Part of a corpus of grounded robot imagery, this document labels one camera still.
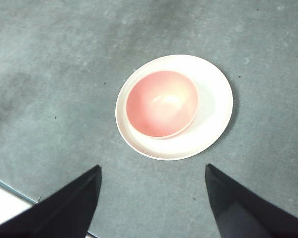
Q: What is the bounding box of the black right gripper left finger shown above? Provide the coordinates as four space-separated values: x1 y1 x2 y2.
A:
0 164 102 238

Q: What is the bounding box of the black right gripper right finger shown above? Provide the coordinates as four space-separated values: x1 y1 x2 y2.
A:
204 163 298 238

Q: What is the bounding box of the white round plate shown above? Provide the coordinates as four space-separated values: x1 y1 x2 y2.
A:
115 54 234 161

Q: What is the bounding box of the red ribbed bowl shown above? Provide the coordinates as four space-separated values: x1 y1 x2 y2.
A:
126 70 199 139

